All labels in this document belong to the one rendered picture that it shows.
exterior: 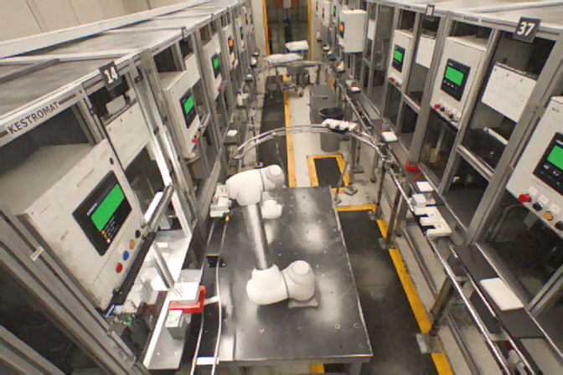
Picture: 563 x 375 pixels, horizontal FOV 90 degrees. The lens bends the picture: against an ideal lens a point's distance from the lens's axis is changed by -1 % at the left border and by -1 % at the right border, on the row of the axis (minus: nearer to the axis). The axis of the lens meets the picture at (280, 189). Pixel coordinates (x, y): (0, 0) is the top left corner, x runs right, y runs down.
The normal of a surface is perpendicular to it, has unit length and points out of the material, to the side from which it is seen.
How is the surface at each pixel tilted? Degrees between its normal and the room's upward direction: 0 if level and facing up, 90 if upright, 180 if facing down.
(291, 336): 0
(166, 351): 0
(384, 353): 0
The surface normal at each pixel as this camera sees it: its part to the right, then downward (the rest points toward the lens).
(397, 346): -0.07, -0.80
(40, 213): 1.00, -0.05
